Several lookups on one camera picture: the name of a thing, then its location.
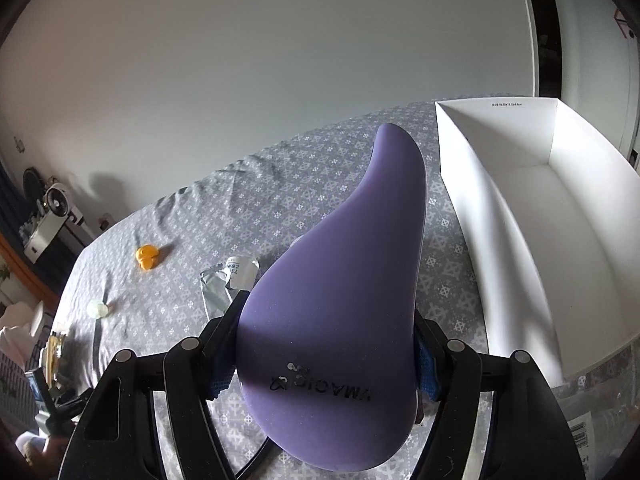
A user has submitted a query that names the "grey patterned bedsheet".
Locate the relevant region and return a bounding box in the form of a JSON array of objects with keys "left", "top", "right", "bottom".
[{"left": 50, "top": 95, "right": 640, "bottom": 480}]

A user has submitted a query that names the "black power cable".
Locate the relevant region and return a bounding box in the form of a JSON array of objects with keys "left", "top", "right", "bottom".
[{"left": 235, "top": 440, "right": 273, "bottom": 480}]

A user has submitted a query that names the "small white desk fan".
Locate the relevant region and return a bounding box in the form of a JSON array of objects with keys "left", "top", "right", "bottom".
[{"left": 42, "top": 182, "right": 71, "bottom": 217}]

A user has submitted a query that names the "small orange cap bottle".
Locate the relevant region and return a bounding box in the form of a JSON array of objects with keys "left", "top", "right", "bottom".
[{"left": 136, "top": 244, "right": 160, "bottom": 272}]

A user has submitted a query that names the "white door frame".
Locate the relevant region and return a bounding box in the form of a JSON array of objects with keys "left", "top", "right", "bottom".
[{"left": 517, "top": 0, "right": 568, "bottom": 102}]

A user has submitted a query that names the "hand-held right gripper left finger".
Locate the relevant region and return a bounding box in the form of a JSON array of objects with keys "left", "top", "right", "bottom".
[{"left": 64, "top": 290, "right": 251, "bottom": 480}]

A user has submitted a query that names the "silver foil packet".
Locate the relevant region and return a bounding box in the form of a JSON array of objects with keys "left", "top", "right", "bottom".
[{"left": 199, "top": 256, "right": 261, "bottom": 321}]

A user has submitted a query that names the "black round fan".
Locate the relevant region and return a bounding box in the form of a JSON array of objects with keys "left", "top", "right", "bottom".
[{"left": 22, "top": 167, "right": 46, "bottom": 211}]

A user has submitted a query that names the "white shelf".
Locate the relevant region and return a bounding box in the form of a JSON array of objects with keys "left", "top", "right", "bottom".
[{"left": 22, "top": 210, "right": 86, "bottom": 262}]

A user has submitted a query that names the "white cardboard box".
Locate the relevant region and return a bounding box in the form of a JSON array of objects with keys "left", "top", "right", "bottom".
[{"left": 434, "top": 95, "right": 640, "bottom": 391}]

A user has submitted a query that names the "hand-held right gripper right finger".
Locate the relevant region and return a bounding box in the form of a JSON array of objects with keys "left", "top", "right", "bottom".
[{"left": 410, "top": 312, "right": 586, "bottom": 480}]

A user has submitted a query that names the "clear plastic bag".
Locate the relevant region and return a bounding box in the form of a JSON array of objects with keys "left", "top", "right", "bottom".
[{"left": 550, "top": 375, "right": 640, "bottom": 480}]

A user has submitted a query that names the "purple hair brush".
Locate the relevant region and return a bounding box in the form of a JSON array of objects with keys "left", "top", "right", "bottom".
[{"left": 236, "top": 123, "right": 427, "bottom": 472}]

